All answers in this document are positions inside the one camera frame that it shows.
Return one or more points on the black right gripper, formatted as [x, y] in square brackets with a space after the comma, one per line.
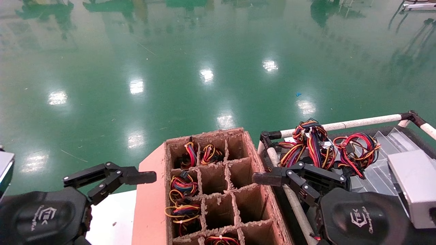
[361, 217]

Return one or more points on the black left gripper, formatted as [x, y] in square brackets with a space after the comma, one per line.
[44, 217]

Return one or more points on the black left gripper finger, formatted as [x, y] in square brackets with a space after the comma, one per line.
[136, 177]

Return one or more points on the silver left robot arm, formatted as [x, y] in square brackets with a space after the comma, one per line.
[6, 170]

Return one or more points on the black cart corner joint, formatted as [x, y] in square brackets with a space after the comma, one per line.
[267, 136]
[412, 115]

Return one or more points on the brown cardboard divider box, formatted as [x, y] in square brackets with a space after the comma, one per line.
[211, 177]

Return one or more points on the clear plastic compartment tray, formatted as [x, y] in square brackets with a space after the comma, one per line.
[402, 139]

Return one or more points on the white metal stand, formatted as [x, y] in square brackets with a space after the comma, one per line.
[419, 6]

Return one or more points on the white padded cart rail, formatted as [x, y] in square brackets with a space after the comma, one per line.
[430, 130]
[298, 217]
[357, 122]

